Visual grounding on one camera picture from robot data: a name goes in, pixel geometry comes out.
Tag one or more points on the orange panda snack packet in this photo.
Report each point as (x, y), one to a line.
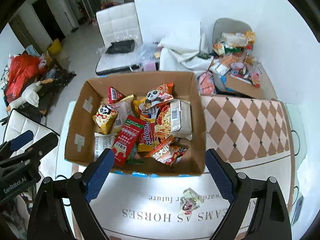
(159, 96)

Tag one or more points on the white chair with black item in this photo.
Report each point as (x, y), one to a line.
(116, 24)

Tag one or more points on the orange noodle packet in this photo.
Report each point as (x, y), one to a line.
(162, 128)

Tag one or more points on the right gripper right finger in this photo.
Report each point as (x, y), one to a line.
(270, 219)

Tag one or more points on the beige bread packet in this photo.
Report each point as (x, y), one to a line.
(124, 109)

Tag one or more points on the red yellow toppes packet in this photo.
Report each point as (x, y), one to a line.
(146, 141)

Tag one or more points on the small white green snack packet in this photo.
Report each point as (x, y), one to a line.
(190, 201)

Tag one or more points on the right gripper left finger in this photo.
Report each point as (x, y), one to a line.
(48, 219)

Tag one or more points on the grey white nitz snack packet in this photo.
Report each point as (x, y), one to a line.
(103, 141)

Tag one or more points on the red plastic bag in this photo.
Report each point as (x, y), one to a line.
(22, 68)

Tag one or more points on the pile of snacks on chair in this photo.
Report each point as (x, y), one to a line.
(234, 69)

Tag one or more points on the cardboard box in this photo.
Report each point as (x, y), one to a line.
(80, 142)

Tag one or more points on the red long snack packet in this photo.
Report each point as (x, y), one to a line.
(126, 139)

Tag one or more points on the white cloth bag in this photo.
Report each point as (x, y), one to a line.
(181, 48)

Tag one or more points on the small red packet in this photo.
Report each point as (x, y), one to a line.
(114, 95)

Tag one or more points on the white tufted chair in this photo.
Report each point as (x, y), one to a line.
(18, 124)

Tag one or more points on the yellow panda snack packet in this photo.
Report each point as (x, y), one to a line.
(105, 117)

